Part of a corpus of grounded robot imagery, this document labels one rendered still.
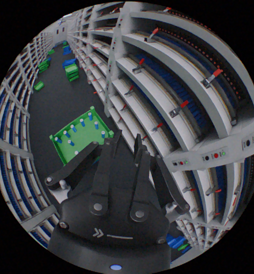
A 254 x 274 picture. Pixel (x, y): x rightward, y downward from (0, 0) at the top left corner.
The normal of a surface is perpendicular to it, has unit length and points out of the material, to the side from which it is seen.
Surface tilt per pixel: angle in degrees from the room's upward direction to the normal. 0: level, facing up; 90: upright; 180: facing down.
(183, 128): 19
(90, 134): 0
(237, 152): 90
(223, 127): 109
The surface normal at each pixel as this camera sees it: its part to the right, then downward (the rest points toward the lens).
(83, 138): 0.22, -0.30
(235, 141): -0.83, 0.44
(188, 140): -0.06, -0.14
